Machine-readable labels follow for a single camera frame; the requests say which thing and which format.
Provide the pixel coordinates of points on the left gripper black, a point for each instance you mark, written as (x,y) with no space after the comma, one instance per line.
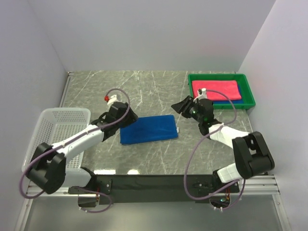
(132,117)

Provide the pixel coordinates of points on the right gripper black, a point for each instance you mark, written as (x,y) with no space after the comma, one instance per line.
(184,106)

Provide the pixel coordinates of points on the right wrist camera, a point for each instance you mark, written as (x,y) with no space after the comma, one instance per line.
(201,95)

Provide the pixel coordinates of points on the green plastic tray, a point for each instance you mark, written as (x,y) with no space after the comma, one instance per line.
(247,96)

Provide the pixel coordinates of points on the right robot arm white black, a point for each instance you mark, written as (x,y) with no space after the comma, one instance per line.
(251,153)

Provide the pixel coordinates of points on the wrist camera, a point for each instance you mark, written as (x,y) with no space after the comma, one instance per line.
(201,95)
(111,99)

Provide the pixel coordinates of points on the aluminium rail frame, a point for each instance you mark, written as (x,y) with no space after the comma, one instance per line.
(259,185)

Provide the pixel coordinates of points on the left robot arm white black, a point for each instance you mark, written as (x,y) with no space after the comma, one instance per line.
(47,168)

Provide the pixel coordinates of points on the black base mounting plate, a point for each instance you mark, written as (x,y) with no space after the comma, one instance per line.
(149,188)

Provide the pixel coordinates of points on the white perforated plastic basket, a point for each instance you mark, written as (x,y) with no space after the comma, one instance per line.
(55,125)

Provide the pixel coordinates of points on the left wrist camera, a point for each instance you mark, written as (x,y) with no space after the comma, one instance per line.
(111,99)

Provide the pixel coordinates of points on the pink towel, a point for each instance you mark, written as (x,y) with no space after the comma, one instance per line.
(199,84)

